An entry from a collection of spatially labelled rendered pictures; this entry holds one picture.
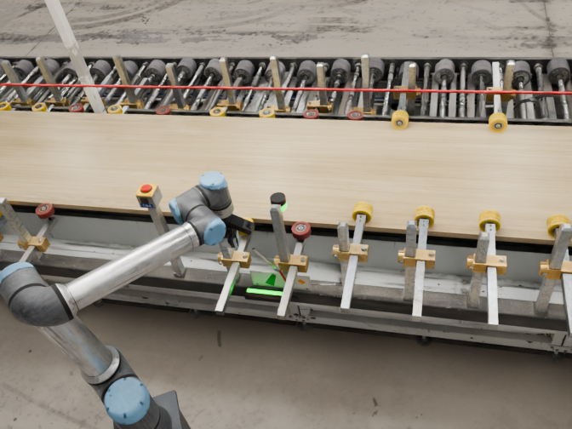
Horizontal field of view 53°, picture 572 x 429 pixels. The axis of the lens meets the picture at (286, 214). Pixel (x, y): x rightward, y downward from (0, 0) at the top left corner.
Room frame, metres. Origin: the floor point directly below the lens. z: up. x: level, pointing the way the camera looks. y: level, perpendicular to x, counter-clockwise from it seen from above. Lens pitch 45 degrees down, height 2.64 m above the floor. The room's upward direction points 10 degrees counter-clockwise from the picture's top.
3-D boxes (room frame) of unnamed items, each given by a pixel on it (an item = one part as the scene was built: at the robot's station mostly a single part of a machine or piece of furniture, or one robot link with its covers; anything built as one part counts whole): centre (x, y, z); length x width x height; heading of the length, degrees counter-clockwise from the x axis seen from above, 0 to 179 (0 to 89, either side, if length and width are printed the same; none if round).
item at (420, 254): (1.35, -0.46, 0.95); 0.13 x 0.06 x 0.05; 70
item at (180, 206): (1.44, 0.32, 1.32); 0.12 x 0.12 x 0.09; 32
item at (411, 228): (1.35, -0.43, 0.90); 0.03 x 0.03 x 0.48; 70
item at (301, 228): (1.65, -0.05, 0.85); 0.08 x 0.08 x 0.11
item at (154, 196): (1.70, 0.51, 1.18); 0.07 x 0.07 x 0.08; 70
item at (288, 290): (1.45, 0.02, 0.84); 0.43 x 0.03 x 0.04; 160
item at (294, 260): (1.52, 0.01, 0.85); 0.13 x 0.06 x 0.05; 70
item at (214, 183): (1.51, 0.23, 1.32); 0.10 x 0.09 x 0.12; 122
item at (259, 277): (1.51, 0.07, 0.75); 0.26 x 0.01 x 0.10; 70
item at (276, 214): (1.52, 0.04, 0.93); 0.03 x 0.03 x 0.48; 70
